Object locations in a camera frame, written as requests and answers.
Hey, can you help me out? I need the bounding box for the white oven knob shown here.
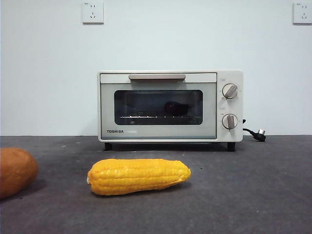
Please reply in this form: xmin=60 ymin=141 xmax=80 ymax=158
xmin=222 ymin=83 xmax=239 ymax=100
xmin=221 ymin=113 xmax=238 ymax=130

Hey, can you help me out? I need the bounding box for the white Toshiba toaster oven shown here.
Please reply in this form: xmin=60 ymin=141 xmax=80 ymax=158
xmin=98 ymin=70 xmax=244 ymax=152

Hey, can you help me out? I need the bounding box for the orange sweet potato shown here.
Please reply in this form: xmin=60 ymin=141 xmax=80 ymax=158
xmin=0 ymin=147 xmax=39 ymax=200

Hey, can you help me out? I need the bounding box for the black power cord with plug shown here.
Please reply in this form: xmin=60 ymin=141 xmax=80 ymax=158
xmin=242 ymin=118 xmax=267 ymax=142

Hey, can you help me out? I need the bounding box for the white wall socket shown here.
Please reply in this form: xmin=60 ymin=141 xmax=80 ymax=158
xmin=292 ymin=2 xmax=312 ymax=25
xmin=82 ymin=1 xmax=105 ymax=25

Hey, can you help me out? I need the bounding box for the purple eggplant with green stem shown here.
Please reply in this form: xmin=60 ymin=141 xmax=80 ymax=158
xmin=163 ymin=100 xmax=192 ymax=116

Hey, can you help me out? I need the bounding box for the metal wire oven rack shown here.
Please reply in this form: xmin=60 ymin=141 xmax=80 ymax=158
xmin=120 ymin=114 xmax=198 ymax=120

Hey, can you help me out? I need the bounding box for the oven door with beige handle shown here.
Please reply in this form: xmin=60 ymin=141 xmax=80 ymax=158
xmin=100 ymin=73 xmax=217 ymax=140

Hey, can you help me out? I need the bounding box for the yellow corn cob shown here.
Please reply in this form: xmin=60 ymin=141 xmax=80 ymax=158
xmin=87 ymin=158 xmax=192 ymax=196

